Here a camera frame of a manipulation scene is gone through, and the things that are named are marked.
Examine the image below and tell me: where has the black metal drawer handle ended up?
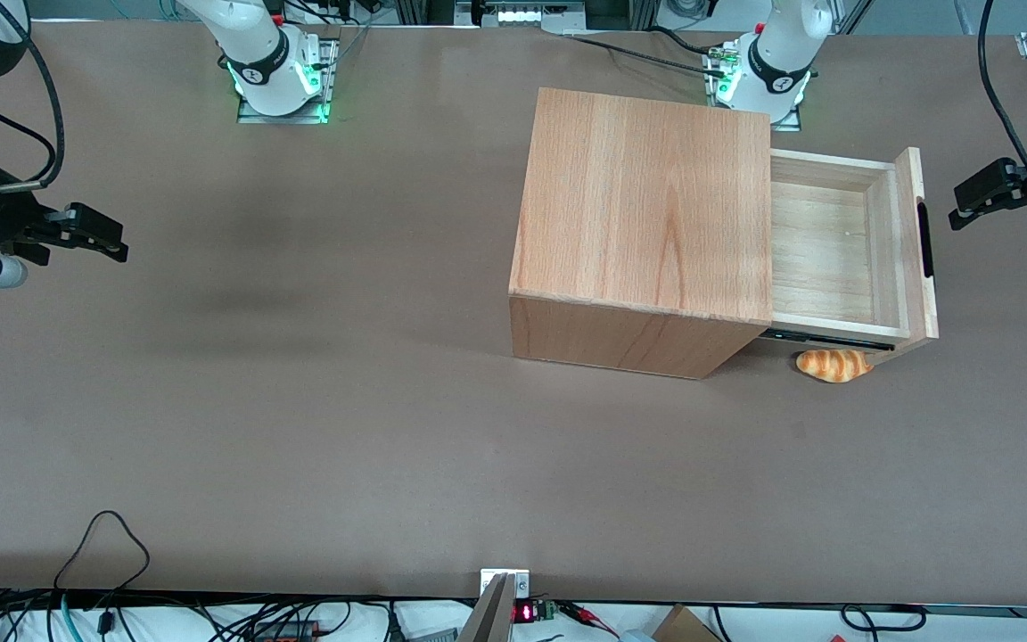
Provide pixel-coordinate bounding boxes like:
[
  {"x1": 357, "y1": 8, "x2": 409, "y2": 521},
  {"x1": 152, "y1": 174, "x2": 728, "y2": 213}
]
[{"x1": 916, "y1": 201, "x2": 934, "y2": 279}]

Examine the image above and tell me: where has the light wooden drawer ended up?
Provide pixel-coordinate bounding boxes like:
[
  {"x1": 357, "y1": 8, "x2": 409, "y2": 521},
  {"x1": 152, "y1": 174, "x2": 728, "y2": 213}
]
[{"x1": 761, "y1": 145, "x2": 940, "y2": 363}]

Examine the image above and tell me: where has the orange striped toy croissant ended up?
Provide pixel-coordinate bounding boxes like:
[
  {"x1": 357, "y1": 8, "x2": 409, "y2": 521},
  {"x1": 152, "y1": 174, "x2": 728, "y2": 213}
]
[{"x1": 796, "y1": 349, "x2": 875, "y2": 384}]

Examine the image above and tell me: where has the light wooden cabinet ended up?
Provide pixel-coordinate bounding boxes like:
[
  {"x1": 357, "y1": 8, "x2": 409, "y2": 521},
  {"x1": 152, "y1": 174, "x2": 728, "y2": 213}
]
[{"x1": 508, "y1": 86, "x2": 775, "y2": 381}]

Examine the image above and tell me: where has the orange black device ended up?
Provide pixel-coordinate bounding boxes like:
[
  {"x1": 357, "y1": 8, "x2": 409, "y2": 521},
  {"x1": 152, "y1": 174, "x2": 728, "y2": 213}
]
[{"x1": 251, "y1": 620, "x2": 318, "y2": 642}]

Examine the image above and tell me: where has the white power strip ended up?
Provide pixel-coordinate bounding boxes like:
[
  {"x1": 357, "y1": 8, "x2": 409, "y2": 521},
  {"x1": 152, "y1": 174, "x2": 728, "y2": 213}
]
[{"x1": 478, "y1": 0, "x2": 587, "y2": 29}]

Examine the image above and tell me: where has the brown cardboard box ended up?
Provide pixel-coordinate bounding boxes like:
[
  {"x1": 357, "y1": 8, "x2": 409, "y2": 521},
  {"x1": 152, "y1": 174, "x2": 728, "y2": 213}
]
[{"x1": 652, "y1": 605, "x2": 721, "y2": 642}]

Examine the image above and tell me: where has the tan slanted board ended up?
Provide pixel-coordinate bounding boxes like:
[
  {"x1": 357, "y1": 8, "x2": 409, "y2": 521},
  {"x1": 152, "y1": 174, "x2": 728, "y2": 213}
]
[{"x1": 458, "y1": 573, "x2": 515, "y2": 642}]

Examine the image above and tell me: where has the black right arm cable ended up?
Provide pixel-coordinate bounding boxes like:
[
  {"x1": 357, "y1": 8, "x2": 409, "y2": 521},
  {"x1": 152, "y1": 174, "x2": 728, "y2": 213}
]
[
  {"x1": 0, "y1": 78, "x2": 58, "y2": 179},
  {"x1": 0, "y1": 0, "x2": 66, "y2": 191}
]

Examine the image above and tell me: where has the black looped cable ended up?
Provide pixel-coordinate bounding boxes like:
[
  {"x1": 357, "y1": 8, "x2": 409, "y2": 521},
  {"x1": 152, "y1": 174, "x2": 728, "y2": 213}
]
[{"x1": 54, "y1": 510, "x2": 152, "y2": 594}]

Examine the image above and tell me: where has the black cable on table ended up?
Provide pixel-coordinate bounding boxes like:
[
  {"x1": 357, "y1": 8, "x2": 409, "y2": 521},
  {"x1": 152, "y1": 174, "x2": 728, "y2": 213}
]
[
  {"x1": 558, "y1": 31, "x2": 739, "y2": 79},
  {"x1": 647, "y1": 25, "x2": 724, "y2": 56}
]

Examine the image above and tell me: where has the black curled cable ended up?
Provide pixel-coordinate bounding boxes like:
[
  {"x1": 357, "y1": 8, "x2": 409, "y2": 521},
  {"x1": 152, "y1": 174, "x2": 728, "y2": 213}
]
[{"x1": 842, "y1": 605, "x2": 927, "y2": 634}]

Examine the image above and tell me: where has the small metal bracket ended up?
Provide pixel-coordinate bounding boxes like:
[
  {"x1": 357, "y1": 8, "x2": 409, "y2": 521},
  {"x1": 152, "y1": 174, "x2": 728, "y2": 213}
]
[{"x1": 481, "y1": 569, "x2": 531, "y2": 600}]

